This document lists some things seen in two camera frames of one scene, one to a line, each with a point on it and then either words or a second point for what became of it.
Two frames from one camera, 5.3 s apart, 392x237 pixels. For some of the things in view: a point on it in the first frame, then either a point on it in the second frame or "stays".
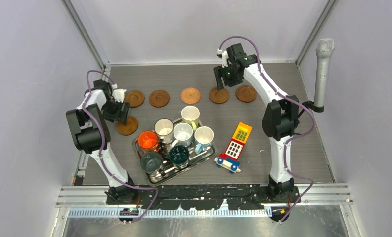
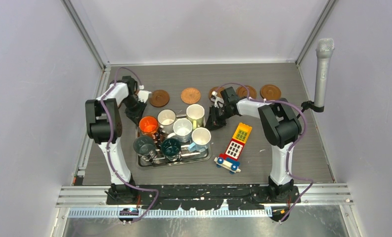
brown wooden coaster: x=159 y=98 stays
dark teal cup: x=179 y=154 to x=171 y=149
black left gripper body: x=112 y=110 to x=135 y=108
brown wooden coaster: x=246 y=94 stays
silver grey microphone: x=326 y=48 stays
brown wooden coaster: x=219 y=97 stays
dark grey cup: x=150 y=161 to x=144 y=145
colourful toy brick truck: x=230 y=159 stays
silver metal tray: x=167 y=173 to x=184 y=145
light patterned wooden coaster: x=190 y=95 stays
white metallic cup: x=165 y=128 to x=166 y=118
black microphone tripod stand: x=311 y=104 stays
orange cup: x=148 y=140 to x=148 y=126
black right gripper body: x=227 y=74 to x=219 y=115
